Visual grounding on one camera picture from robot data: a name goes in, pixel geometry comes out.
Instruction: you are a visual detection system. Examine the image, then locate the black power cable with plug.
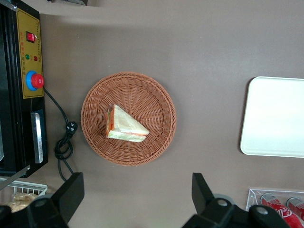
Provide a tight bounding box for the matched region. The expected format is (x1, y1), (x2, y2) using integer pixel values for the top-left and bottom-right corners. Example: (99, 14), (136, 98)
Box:
(43, 87), (78, 182)

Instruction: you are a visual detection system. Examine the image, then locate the white wire rack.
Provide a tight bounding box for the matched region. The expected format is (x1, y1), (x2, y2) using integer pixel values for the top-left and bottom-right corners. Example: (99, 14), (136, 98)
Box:
(0, 179), (48, 205)

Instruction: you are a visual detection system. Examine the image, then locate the clear acrylic bottle rack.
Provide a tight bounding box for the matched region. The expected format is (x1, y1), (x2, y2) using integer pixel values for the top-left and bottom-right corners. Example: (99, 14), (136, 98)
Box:
(246, 188), (304, 228)

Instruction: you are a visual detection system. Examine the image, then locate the cream rectangular tray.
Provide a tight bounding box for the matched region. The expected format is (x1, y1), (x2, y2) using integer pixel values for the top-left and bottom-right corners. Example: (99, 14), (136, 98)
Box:
(239, 76), (304, 158)

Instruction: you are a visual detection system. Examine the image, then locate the clear bag of puffed snacks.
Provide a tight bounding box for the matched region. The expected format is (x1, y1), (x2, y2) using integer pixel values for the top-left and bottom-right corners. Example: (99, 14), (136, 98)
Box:
(10, 192), (40, 212)

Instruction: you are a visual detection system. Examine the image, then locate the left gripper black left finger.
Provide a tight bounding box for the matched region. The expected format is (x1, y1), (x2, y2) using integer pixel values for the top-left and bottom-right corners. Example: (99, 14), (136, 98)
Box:
(26, 172), (85, 228)

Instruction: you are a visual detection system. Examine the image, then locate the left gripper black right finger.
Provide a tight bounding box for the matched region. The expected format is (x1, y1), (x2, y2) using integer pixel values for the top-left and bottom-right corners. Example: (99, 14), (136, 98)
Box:
(181, 172), (250, 228)

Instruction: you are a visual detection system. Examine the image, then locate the black sealing machine yellow panel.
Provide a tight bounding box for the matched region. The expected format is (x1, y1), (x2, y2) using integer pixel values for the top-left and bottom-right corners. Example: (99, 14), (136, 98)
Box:
(0, 0), (49, 190)

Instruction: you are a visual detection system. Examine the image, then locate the triangular sandwich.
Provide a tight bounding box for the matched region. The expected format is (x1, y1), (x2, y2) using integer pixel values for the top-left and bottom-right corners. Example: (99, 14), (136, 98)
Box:
(105, 104), (150, 143)

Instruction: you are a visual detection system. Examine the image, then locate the round brown wicker basket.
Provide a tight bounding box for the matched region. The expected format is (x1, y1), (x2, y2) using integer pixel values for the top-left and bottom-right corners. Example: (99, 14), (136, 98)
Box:
(80, 71), (178, 166)

